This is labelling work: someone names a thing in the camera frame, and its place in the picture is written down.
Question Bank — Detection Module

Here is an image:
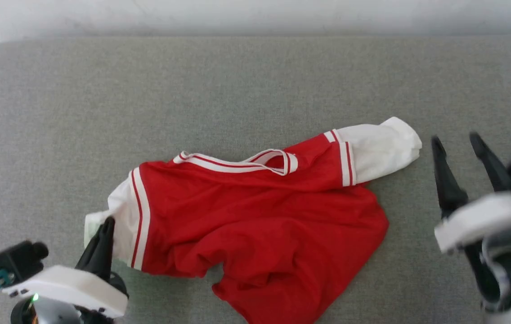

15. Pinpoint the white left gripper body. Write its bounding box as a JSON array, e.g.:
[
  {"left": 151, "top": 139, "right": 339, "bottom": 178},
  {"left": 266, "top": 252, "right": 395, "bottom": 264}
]
[{"left": 3, "top": 265, "right": 129, "bottom": 319}]

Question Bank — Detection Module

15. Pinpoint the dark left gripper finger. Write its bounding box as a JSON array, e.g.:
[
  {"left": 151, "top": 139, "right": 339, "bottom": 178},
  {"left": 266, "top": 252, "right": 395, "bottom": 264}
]
[{"left": 76, "top": 216, "right": 116, "bottom": 280}]

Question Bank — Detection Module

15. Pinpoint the red and white jersey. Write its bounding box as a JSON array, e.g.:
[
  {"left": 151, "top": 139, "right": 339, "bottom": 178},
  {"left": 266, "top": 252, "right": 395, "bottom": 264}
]
[{"left": 84, "top": 116, "right": 423, "bottom": 324}]

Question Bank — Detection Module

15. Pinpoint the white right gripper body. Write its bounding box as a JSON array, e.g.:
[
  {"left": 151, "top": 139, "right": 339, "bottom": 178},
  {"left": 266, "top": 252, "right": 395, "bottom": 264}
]
[{"left": 434, "top": 191, "right": 511, "bottom": 254}]

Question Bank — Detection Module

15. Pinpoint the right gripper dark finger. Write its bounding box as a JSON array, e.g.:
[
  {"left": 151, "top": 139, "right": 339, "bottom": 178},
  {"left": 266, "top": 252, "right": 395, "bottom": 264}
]
[
  {"left": 431, "top": 136, "right": 469, "bottom": 219},
  {"left": 469, "top": 132, "right": 511, "bottom": 192}
]

